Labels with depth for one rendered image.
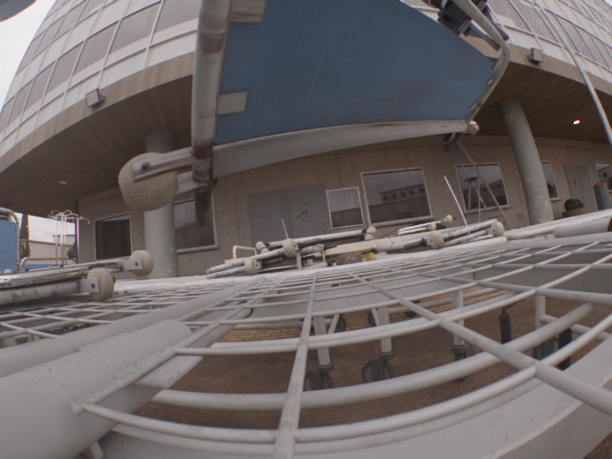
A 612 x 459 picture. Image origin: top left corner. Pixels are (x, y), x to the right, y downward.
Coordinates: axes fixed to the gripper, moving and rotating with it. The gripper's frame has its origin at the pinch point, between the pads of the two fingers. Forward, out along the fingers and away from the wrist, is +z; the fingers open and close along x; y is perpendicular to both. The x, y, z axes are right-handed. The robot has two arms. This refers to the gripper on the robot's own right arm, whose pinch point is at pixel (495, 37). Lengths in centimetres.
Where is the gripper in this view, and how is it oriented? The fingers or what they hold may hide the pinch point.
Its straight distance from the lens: 69.1
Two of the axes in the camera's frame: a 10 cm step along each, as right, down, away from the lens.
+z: 4.9, 8.4, -2.2
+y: -7.9, 3.2, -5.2
